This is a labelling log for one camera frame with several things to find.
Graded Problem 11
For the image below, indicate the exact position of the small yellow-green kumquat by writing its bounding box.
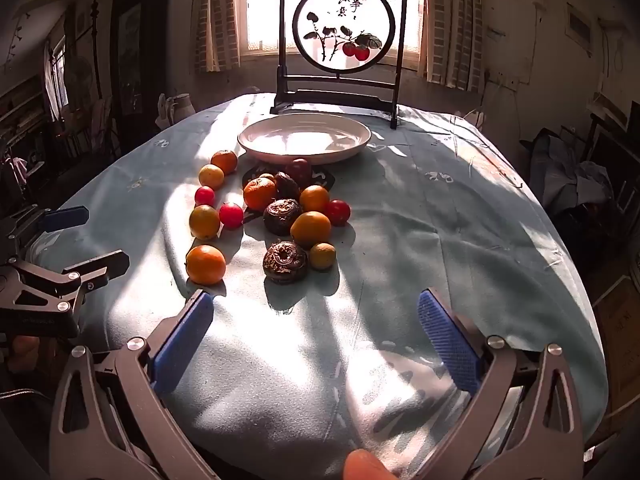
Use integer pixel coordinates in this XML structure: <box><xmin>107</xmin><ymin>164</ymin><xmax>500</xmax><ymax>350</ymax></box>
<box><xmin>309</xmin><ymin>243</ymin><xmax>336</xmax><ymax>271</ymax></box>

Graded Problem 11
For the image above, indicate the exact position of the white jug with cloth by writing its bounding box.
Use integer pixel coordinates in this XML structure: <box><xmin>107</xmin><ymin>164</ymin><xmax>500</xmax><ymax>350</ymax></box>
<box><xmin>155</xmin><ymin>93</ymin><xmax>195</xmax><ymax>130</ymax></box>

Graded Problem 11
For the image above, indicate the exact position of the dark water chestnut front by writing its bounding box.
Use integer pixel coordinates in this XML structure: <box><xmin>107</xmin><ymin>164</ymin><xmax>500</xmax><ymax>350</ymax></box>
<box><xmin>262</xmin><ymin>242</ymin><xmax>309</xmax><ymax>284</ymax></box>

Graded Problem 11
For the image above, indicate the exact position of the small yellow orange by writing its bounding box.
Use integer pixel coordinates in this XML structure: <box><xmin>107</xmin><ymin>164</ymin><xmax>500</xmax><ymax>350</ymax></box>
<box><xmin>198</xmin><ymin>164</ymin><xmax>226</xmax><ymax>191</ymax></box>

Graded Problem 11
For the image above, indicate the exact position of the large orange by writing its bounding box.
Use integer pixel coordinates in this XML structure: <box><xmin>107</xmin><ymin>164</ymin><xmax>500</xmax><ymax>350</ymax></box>
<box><xmin>186</xmin><ymin>245</ymin><xmax>227</xmax><ymax>286</ymax></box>
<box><xmin>290</xmin><ymin>211</ymin><xmax>332</xmax><ymax>249</ymax></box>

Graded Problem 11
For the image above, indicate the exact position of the white round plate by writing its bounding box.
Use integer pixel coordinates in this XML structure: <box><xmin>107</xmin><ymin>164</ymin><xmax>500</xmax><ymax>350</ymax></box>
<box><xmin>238</xmin><ymin>113</ymin><xmax>372</xmax><ymax>165</ymax></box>

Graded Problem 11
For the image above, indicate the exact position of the left window curtain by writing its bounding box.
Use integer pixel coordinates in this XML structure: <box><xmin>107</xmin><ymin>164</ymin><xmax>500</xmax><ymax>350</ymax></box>
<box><xmin>192</xmin><ymin>0</ymin><xmax>241</xmax><ymax>74</ymax></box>

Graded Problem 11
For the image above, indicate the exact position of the window curtain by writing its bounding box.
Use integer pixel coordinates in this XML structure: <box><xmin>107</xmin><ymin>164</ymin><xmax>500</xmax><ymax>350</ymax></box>
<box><xmin>418</xmin><ymin>0</ymin><xmax>484</xmax><ymax>92</ymax></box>
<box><xmin>192</xmin><ymin>0</ymin><xmax>241</xmax><ymax>74</ymax></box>

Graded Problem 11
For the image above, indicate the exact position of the orange fruit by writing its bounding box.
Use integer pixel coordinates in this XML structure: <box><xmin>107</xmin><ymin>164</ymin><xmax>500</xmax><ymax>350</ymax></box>
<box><xmin>299</xmin><ymin>184</ymin><xmax>331</xmax><ymax>212</ymax></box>

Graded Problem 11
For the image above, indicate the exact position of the dark water chestnut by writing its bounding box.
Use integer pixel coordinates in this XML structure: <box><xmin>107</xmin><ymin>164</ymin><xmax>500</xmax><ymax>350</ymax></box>
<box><xmin>273</xmin><ymin>171</ymin><xmax>300</xmax><ymax>200</ymax></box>
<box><xmin>262</xmin><ymin>198</ymin><xmax>303</xmax><ymax>236</ymax></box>
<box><xmin>262</xmin><ymin>242</ymin><xmax>309</xmax><ymax>284</ymax></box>

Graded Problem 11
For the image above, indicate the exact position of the dark clutter pile right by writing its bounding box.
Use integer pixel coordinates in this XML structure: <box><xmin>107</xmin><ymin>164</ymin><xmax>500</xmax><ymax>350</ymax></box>
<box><xmin>520</xmin><ymin>128</ymin><xmax>639</xmax><ymax>245</ymax></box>

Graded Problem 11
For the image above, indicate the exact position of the light blue tablecloth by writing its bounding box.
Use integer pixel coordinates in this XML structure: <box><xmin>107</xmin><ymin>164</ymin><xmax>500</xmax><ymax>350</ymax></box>
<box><xmin>28</xmin><ymin>94</ymin><xmax>608</xmax><ymax>479</ymax></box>

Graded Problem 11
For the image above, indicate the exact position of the large bumpy mandarin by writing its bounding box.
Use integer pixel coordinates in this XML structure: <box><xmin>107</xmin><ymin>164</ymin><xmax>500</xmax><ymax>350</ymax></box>
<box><xmin>243</xmin><ymin>177</ymin><xmax>277</xmax><ymax>211</ymax></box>

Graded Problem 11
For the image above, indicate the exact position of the dark red plum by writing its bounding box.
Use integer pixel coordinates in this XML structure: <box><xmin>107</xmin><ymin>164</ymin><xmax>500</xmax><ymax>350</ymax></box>
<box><xmin>284</xmin><ymin>158</ymin><xmax>312</xmax><ymax>190</ymax></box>

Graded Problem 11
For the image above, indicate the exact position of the dark water chestnut back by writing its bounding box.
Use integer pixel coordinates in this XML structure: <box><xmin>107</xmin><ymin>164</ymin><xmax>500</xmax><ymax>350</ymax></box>
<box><xmin>273</xmin><ymin>171</ymin><xmax>300</xmax><ymax>200</ymax></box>

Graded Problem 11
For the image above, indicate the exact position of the right window curtain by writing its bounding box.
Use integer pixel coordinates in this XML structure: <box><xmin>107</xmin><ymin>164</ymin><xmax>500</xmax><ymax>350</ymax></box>
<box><xmin>418</xmin><ymin>0</ymin><xmax>484</xmax><ymax>92</ymax></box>

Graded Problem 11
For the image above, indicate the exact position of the person's left hand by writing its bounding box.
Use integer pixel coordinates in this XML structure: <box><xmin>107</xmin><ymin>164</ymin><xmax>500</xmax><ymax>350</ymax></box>
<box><xmin>8</xmin><ymin>336</ymin><xmax>40</xmax><ymax>373</ymax></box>

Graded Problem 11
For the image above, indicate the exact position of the person's right hand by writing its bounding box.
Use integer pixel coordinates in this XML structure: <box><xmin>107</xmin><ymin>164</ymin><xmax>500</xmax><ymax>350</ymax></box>
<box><xmin>343</xmin><ymin>450</ymin><xmax>397</xmax><ymax>480</ymax></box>

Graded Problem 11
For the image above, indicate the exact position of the round painted table screen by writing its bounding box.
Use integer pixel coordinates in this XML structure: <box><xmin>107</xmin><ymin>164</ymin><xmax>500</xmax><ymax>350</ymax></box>
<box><xmin>270</xmin><ymin>0</ymin><xmax>408</xmax><ymax>129</ymax></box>

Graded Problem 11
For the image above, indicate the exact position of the yellow-orange fruit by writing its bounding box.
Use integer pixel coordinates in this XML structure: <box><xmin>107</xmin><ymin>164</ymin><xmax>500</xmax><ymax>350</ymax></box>
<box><xmin>189</xmin><ymin>204</ymin><xmax>220</xmax><ymax>240</ymax></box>

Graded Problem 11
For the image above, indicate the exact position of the red cherry tomato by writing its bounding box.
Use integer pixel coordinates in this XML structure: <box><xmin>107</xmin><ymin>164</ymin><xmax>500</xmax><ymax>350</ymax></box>
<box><xmin>194</xmin><ymin>185</ymin><xmax>216</xmax><ymax>207</ymax></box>
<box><xmin>218</xmin><ymin>203</ymin><xmax>244</xmax><ymax>230</ymax></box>
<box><xmin>323</xmin><ymin>200</ymin><xmax>352</xmax><ymax>226</ymax></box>

